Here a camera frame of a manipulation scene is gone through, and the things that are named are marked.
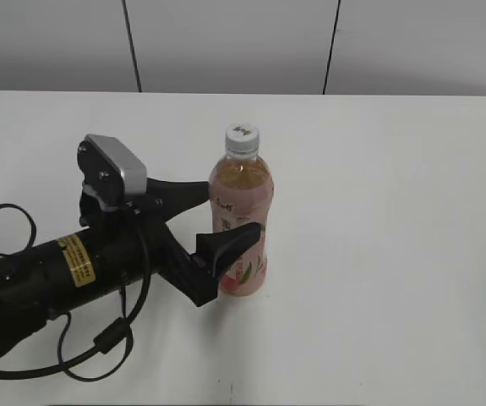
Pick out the white bottle cap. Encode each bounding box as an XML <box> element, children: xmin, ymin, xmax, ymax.
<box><xmin>225</xmin><ymin>123</ymin><xmax>260</xmax><ymax>155</ymax></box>

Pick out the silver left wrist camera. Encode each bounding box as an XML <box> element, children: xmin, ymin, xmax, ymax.
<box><xmin>77</xmin><ymin>134</ymin><xmax>147</xmax><ymax>212</ymax></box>

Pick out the pink oolong tea bottle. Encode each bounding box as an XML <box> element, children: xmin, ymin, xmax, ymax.
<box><xmin>209</xmin><ymin>146</ymin><xmax>274</xmax><ymax>297</ymax></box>

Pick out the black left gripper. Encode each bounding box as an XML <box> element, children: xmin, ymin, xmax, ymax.
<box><xmin>79</xmin><ymin>178</ymin><xmax>261</xmax><ymax>307</ymax></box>

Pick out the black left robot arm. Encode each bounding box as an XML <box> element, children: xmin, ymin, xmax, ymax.
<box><xmin>0</xmin><ymin>179</ymin><xmax>261</xmax><ymax>358</ymax></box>

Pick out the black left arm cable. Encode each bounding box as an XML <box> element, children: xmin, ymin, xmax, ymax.
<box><xmin>0</xmin><ymin>204</ymin><xmax>151</xmax><ymax>381</ymax></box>

